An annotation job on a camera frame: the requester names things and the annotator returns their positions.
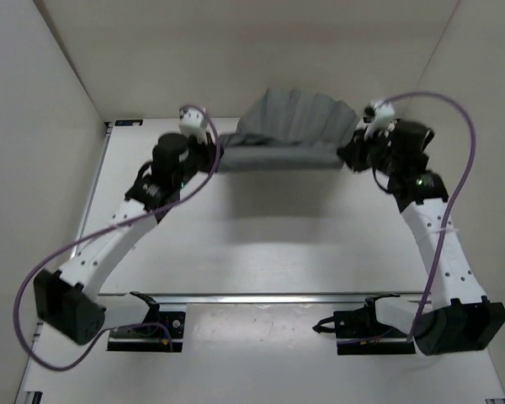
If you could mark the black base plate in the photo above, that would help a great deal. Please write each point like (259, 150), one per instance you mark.
(161, 331)
(358, 333)

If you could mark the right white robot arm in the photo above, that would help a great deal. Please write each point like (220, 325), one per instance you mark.
(454, 314)

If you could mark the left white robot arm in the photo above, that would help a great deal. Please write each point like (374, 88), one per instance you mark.
(68, 299)

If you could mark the grey pleated skirt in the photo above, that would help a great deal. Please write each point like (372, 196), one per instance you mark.
(289, 130)

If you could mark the left blue corner label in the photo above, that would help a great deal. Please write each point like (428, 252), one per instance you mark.
(126, 123)

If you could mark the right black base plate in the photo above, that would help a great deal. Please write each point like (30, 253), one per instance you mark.
(358, 333)

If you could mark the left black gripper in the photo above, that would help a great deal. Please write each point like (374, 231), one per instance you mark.
(210, 145)

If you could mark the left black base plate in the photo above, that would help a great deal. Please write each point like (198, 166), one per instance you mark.
(161, 331)

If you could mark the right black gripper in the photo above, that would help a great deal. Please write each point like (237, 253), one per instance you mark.
(352, 153)

